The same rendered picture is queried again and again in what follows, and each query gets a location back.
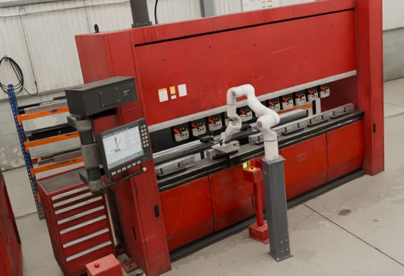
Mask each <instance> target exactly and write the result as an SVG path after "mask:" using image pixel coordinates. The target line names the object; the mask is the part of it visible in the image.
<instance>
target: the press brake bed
mask: <svg viewBox="0 0 404 276"><path fill-rule="evenodd" d="M304 153H307V158H308V159H305V160H303V161H300V162H297V156H299V155H301V154H304ZM278 154H279V155H281V156H282V157H283V158H284V159H286V161H284V162H283V164H284V179H285V187H286V201H287V210H288V209H290V208H292V207H295V206H297V205H299V204H301V203H303V202H306V201H308V200H311V199H312V198H315V197H317V196H319V195H321V194H323V193H326V192H328V191H330V190H332V189H334V188H337V187H339V186H341V185H344V184H345V183H348V182H350V181H352V180H355V179H357V178H359V177H361V176H363V175H365V174H366V172H365V171H363V170H361V167H362V166H363V160H364V155H365V139H364V115H361V116H359V117H356V118H353V119H350V120H348V121H344V122H342V123H339V124H336V125H333V126H330V127H328V128H325V129H322V130H318V131H317V132H313V133H310V134H308V135H305V136H302V137H299V138H297V139H294V140H291V141H288V142H286V143H282V144H279V145H278ZM264 156H265V150H262V151H260V152H257V153H254V154H251V155H248V156H246V157H243V158H240V159H237V160H235V161H231V162H230V163H231V168H227V163H226V164H223V165H220V166H217V167H215V168H211V169H209V170H206V171H203V172H200V173H197V174H194V175H192V176H189V177H185V178H184V179H180V180H177V181H175V182H172V183H169V184H166V185H164V186H160V187H158V190H159V197H160V201H161V208H162V215H163V219H164V226H165V233H166V237H167V244H168V251H169V255H170V262H171V263H172V262H175V261H176V260H178V259H181V258H183V257H185V256H188V255H190V254H192V253H194V252H196V251H198V250H201V249H203V248H206V247H208V246H209V245H212V244H214V243H216V242H219V241H221V240H223V239H225V238H227V237H229V236H231V235H234V234H236V233H238V232H241V231H242V230H245V229H246V228H249V226H250V225H251V224H254V223H255V222H257V220H256V209H255V208H253V203H252V196H251V194H252V193H254V190H253V183H252V182H248V181H246V180H244V179H243V171H242V163H244V162H247V161H249V160H251V159H253V158H256V161H259V159H260V158H262V157H264ZM260 162H261V161H260ZM260 191H261V198H262V210H263V216H265V217H267V214H266V202H265V190H264V183H263V180H261V181H260Z"/></svg>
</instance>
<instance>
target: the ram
mask: <svg viewBox="0 0 404 276"><path fill-rule="evenodd" d="M135 52H136V59H137V63H138V70H139V77H140V81H141V88H142V95H143V99H144V106H145V113H146V117H147V124H148V126H152V125H154V124H159V123H163V122H166V121H170V120H174V119H177V118H180V117H185V116H187V115H192V114H196V113H199V112H203V111H207V110H210V109H213V108H218V107H220V106H225V105H227V91H228V90H229V89H230V88H233V87H234V88H235V87H239V86H242V85H246V84H249V85H251V86H252V87H253V88H254V94H255V97H258V96H262V95H265V94H269V93H273V92H276V91H280V90H284V89H287V88H291V87H295V86H298V85H302V84H306V83H309V82H313V81H317V80H320V79H324V78H328V77H331V76H335V75H339V74H342V73H346V72H350V71H353V70H356V49H355V10H346V11H339V12H335V13H329V14H322V15H318V16H311V17H304V18H300V19H293V20H287V21H282V22H275V23H269V24H265V25H258V26H251V27H247V28H241V29H234V30H229V31H223V32H216V33H211V34H205V35H198V36H194V37H187V38H181V39H177V40H170V41H163V42H159V43H152V44H145V45H141V46H135ZM356 74H357V73H356V72H355V73H351V74H348V75H344V76H341V77H337V78H334V79H330V80H327V81H323V82H319V83H316V84H312V85H308V86H305V87H301V88H297V89H294V90H290V91H286V92H283V93H280V94H275V95H273V96H269V97H264V98H262V99H258V101H259V102H261V101H263V100H267V99H271V98H274V97H278V96H282V95H285V94H289V93H292V92H296V91H299V90H303V89H306V88H310V87H314V86H317V85H320V84H325V83H327V82H331V81H335V80H338V79H342V78H346V77H349V76H353V75H356ZM182 84H186V92H187V95H185V96H181V97H179V89H178V85H182ZM173 86H174V88H175V92H176V93H174V94H171V92H170V87H173ZM164 88H167V96H168V100H165V101H162V102H160V98H159V91H158V90H161V89H164ZM172 95H176V98H174V99H171V96H172ZM224 111H227V109H226V108H225V109H221V110H218V111H214V112H210V113H207V114H203V115H199V116H196V117H192V118H189V119H186V120H182V121H178V122H175V123H171V124H167V125H164V126H160V127H156V128H153V129H149V130H148V131H149V132H154V131H156V130H160V129H164V128H167V127H171V126H175V125H178V124H182V123H186V122H189V121H192V120H196V119H199V118H203V117H207V116H210V115H214V114H217V113H220V112H224Z"/></svg>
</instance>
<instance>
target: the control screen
mask: <svg viewBox="0 0 404 276"><path fill-rule="evenodd" d="M103 143H104V147H105V153H106V158H107V162H108V168H111V167H113V166H115V165H118V164H120V163H122V162H124V161H127V160H129V159H132V158H134V157H136V156H139V155H141V154H142V147H141V140H140V136H139V130H138V124H136V125H133V126H131V127H127V128H125V129H122V130H119V131H116V132H114V133H110V134H108V135H105V136H103ZM116 155H117V156H118V158H115V159H114V156H116Z"/></svg>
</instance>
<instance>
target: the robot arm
mask: <svg viewBox="0 0 404 276"><path fill-rule="evenodd" d="M243 96H246V97H247V98H248V100H247V104H248V106H249V107H250V108H251V109H252V110H253V111H254V112H255V113H256V114H259V115H262V116H261V117H259V118H258V120H257V127H258V129H259V130H260V131H261V132H262V134H263V138H264V145H265V156H264V157H262V161H263V162H267V163H274V162H279V161H281V160H282V159H283V157H282V156H281V155H279V154H278V142H277V134H276V133H275V132H274V131H271V130H270V127H272V126H276V125H277V124H278V123H279V122H280V117H279V115H278V114H277V113H276V112H274V111H273V110H271V109H269V108H267V107H265V106H263V105H262V104H261V103H260V102H259V101H258V100H257V98H256V97H255V94H254V88H253V87H252V86H251V85H249V84H246V85H242V86H239V87H235V88H234V87H233V88H230V89H229V90H228V91H227V116H228V117H230V118H235V121H231V122H230V123H229V125H228V127H227V128H226V130H225V134H223V136H222V137H221V140H220V146H222V145H223V143H225V145H226V144H227V142H228V141H229V140H230V139H231V137H232V135H233V134H234V132H235V131H237V130H239V129H241V127H242V121H241V118H240V117H239V116H238V115H237V114H236V98H239V97H243Z"/></svg>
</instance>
